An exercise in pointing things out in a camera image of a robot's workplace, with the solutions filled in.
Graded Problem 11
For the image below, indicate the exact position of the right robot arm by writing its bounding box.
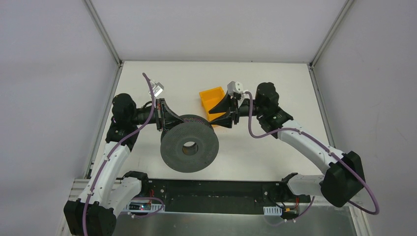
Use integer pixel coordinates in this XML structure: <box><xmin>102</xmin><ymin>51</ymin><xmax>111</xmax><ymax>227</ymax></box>
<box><xmin>209</xmin><ymin>82</ymin><xmax>365</xmax><ymax>207</ymax></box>

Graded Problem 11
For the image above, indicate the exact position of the controller board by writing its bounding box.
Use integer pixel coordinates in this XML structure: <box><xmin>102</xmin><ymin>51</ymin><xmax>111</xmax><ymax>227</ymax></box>
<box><xmin>280</xmin><ymin>205</ymin><xmax>300</xmax><ymax>220</ymax></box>
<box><xmin>128</xmin><ymin>202</ymin><xmax>151</xmax><ymax>211</ymax></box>

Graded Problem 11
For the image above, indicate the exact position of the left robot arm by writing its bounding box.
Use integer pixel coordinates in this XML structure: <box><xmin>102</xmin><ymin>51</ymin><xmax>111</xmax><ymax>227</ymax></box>
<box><xmin>63</xmin><ymin>93</ymin><xmax>184</xmax><ymax>236</ymax></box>

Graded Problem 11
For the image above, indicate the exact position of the yellow plastic bin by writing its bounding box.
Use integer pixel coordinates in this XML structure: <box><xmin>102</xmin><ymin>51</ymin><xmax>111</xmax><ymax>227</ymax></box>
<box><xmin>199</xmin><ymin>87</ymin><xmax>226</xmax><ymax>122</ymax></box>

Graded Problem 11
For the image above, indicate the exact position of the left controller board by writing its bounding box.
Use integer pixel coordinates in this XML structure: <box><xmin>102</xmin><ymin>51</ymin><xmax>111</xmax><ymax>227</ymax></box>
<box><xmin>128</xmin><ymin>202</ymin><xmax>151</xmax><ymax>211</ymax></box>

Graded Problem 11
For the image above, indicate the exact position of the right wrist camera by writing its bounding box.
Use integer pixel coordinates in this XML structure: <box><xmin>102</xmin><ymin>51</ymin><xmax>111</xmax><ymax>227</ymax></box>
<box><xmin>227</xmin><ymin>81</ymin><xmax>244</xmax><ymax>97</ymax></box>

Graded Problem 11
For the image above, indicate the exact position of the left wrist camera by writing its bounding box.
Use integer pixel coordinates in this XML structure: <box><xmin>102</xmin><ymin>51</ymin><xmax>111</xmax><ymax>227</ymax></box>
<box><xmin>149</xmin><ymin>81</ymin><xmax>164</xmax><ymax>97</ymax></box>

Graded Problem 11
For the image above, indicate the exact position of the right controller board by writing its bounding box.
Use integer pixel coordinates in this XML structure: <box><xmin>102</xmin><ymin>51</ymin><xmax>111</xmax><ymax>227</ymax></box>
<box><xmin>280</xmin><ymin>205</ymin><xmax>300</xmax><ymax>220</ymax></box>

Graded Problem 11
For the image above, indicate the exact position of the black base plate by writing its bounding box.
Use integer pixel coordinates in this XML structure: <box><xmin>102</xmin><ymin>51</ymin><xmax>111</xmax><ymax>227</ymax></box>
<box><xmin>143</xmin><ymin>178</ymin><xmax>311</xmax><ymax>215</ymax></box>

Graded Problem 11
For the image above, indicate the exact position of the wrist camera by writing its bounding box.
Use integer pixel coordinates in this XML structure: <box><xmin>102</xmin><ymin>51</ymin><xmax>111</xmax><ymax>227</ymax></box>
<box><xmin>227</xmin><ymin>81</ymin><xmax>244</xmax><ymax>97</ymax></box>
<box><xmin>149</xmin><ymin>81</ymin><xmax>164</xmax><ymax>97</ymax></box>

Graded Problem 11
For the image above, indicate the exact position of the black cable spool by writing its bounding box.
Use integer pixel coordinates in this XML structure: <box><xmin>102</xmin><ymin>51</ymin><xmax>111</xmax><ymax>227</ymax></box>
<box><xmin>160</xmin><ymin>114</ymin><xmax>219</xmax><ymax>173</ymax></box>

